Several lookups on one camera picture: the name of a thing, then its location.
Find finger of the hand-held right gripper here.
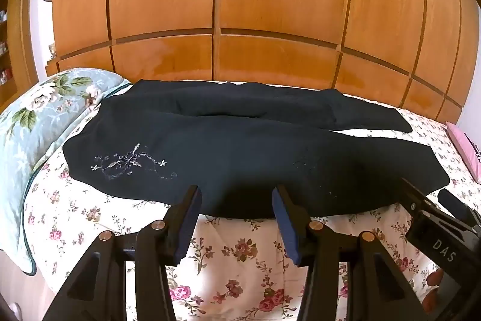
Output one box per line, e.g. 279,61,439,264
399,178,438,216
438,189,481,235

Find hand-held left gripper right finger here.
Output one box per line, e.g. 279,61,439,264
271,185,440,321

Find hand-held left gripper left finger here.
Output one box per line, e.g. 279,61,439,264
43,185,204,321

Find black embroidered pants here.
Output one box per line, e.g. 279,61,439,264
62,79,450,220

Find person's right hand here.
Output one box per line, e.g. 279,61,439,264
424,268,448,312

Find white floral bed sheet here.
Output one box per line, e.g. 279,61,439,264
0,78,481,321

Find pink pillow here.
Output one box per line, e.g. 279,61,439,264
446,122,481,182

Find light blue floral pillow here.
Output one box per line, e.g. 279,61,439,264
0,68,130,274

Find wooden wardrobe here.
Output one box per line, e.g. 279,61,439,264
45,0,474,122

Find wooden shelf cabinet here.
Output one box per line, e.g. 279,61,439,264
0,0,38,100

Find small shelf ornaments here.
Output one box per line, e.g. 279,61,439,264
0,9,12,85

